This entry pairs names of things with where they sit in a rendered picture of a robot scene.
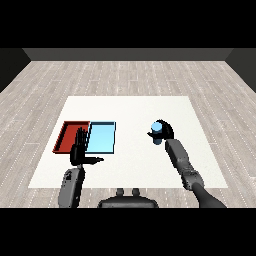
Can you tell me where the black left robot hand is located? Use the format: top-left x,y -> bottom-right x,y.
69,126 -> 105,167

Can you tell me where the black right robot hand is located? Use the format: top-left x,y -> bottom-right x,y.
147,119 -> 175,141

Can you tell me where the small blue can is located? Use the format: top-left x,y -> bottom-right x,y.
150,121 -> 164,146

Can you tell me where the red shallow open box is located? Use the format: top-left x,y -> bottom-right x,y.
52,120 -> 91,155

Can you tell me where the light blue shallow open box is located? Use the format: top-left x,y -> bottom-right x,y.
84,121 -> 117,155

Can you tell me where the dark grey robot body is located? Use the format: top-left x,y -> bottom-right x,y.
97,188 -> 159,209

